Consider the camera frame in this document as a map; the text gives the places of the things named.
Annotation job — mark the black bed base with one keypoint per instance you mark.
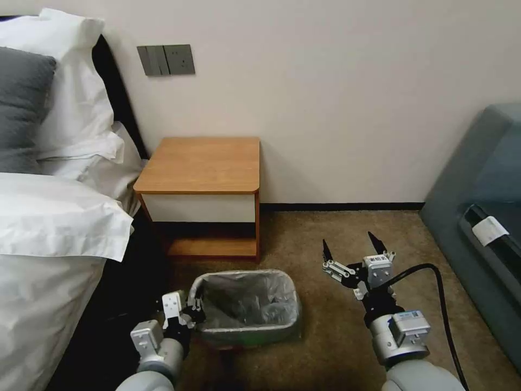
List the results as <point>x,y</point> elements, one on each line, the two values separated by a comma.
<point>122,277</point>

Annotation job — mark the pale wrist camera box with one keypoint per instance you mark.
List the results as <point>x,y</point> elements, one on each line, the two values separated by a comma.
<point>378,271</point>
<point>171,307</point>

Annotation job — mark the dark grey pillow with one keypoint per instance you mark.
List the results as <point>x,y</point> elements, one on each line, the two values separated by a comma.
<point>22,110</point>

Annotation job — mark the white pillow with flange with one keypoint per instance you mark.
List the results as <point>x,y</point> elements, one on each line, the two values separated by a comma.
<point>57,216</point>

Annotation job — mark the white bed duvet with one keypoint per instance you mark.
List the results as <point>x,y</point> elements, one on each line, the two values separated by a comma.
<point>36,317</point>

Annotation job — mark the black bed headboard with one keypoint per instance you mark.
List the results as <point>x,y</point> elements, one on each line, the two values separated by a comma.
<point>122,97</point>

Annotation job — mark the white paper label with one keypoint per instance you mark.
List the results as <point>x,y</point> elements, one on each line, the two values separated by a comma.
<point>490,230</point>

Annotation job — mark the grey plastic trash can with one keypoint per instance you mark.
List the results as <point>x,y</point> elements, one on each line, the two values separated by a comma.
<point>252,326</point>

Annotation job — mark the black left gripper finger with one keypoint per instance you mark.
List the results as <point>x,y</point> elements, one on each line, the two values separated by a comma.
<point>200,315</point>
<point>191,301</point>

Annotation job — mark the large white pillow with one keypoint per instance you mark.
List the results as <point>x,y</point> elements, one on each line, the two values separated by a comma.
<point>77,93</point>

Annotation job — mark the clear plastic garbage bag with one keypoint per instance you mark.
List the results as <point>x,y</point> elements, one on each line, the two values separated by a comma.
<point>244,299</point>

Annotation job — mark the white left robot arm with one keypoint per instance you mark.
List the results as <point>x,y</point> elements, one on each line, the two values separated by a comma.
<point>156,362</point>

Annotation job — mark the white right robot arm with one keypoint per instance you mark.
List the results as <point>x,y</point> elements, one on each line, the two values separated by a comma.
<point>407,346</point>

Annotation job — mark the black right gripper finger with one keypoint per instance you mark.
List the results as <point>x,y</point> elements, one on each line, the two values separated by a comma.
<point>379,246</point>
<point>334,269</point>

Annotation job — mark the wooden bedside table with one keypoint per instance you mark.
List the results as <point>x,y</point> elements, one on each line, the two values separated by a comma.
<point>203,179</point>

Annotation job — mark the black wall baseboard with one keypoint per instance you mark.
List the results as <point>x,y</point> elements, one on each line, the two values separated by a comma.
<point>342,206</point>

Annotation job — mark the grey-blue sofa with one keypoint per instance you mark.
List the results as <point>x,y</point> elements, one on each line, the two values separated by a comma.
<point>480,175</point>

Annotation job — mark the grey wall switch panel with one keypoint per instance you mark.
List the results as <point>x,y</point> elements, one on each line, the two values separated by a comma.
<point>165,60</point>

